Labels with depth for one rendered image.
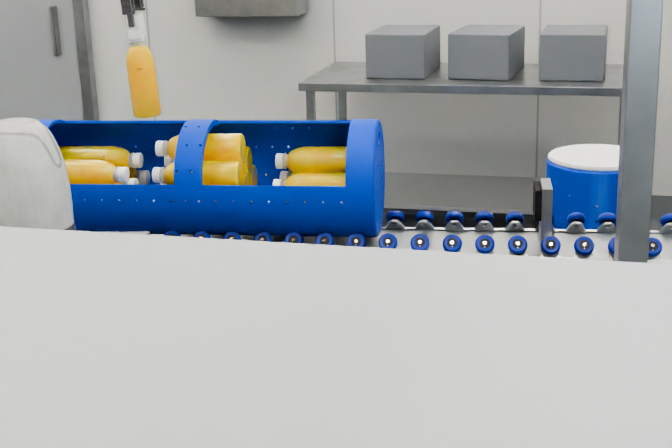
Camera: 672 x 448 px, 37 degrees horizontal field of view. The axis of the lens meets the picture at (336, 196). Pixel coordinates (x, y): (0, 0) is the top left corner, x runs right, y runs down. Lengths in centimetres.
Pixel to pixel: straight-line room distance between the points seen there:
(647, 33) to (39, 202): 120
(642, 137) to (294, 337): 145
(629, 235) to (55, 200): 113
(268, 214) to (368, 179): 25
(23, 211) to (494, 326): 141
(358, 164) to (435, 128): 351
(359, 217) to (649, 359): 171
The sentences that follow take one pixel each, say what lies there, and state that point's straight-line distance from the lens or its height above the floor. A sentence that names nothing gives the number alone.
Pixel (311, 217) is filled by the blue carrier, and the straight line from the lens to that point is 236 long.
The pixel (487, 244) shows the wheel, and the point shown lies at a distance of 237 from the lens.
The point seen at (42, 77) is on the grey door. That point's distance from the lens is 657.
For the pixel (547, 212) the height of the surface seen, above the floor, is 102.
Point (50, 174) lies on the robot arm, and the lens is 201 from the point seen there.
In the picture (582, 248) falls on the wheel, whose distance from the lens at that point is 238.
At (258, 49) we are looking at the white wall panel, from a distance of 599.
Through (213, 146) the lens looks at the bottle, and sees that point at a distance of 246.
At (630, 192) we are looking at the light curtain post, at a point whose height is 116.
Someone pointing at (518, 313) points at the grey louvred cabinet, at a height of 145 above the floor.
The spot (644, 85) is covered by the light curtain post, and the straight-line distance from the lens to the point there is 205.
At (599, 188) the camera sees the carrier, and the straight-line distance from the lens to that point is 280.
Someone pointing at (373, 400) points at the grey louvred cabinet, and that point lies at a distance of 61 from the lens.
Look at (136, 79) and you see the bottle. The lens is 269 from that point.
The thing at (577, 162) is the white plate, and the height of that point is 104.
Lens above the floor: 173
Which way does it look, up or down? 16 degrees down
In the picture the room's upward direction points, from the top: 2 degrees counter-clockwise
